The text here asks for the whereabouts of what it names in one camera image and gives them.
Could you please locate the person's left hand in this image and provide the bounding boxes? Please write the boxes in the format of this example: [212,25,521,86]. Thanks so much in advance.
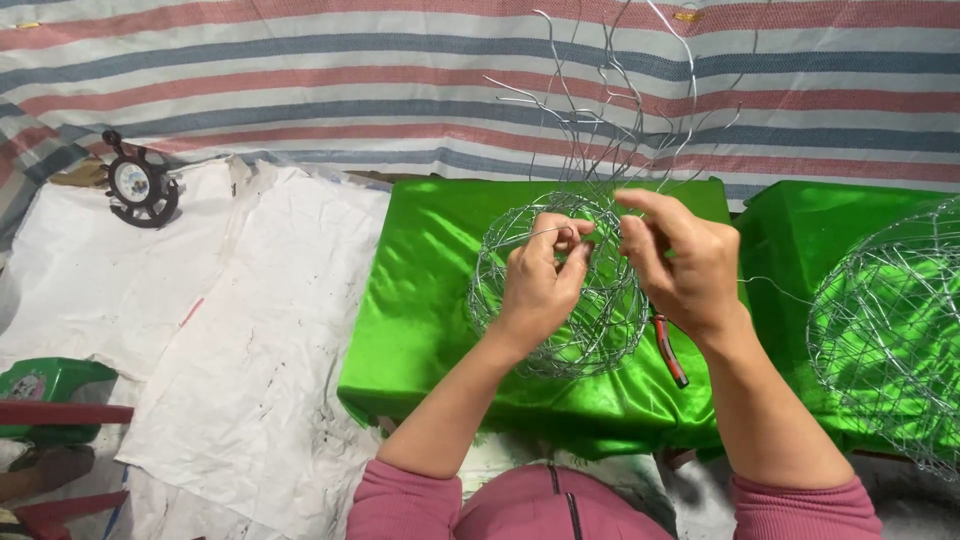
[491,217,598,355]

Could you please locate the person's right hand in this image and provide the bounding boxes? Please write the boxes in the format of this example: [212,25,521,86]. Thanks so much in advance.
[613,187,744,343]

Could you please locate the small silver wire ball frame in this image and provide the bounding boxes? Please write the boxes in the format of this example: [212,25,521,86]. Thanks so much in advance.
[466,0,759,381]

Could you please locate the wide green satin cloth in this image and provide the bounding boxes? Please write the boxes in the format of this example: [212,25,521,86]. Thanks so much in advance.
[336,176,753,461]

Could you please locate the pink ribbed sweater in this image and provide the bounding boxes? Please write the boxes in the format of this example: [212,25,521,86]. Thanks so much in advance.
[345,457,886,540]

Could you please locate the white woven sheet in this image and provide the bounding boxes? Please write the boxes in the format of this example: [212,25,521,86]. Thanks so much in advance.
[114,163,393,540]
[0,156,260,382]

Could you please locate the striped woven tarp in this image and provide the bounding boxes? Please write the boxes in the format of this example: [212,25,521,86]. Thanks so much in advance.
[0,0,960,252]

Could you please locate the dark ship wheel clock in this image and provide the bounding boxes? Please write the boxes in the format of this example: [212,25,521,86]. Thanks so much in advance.
[101,129,182,230]

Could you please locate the brown paper piece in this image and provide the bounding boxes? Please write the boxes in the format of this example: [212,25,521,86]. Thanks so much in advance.
[48,159,111,189]

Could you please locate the red wooden bar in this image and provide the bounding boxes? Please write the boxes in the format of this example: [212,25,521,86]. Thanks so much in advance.
[13,490,131,540]
[0,400,135,427]

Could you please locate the green plastic stool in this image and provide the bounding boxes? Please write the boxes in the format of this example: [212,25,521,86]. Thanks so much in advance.
[0,357,120,448]

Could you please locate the thin loose silver wire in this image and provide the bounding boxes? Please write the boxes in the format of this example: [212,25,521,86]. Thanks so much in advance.
[738,276,816,307]

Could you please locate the red handled pliers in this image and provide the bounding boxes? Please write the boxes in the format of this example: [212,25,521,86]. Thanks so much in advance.
[648,303,690,390]

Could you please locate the large silver wire ball frame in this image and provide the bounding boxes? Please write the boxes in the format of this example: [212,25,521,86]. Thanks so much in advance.
[806,195,960,481]

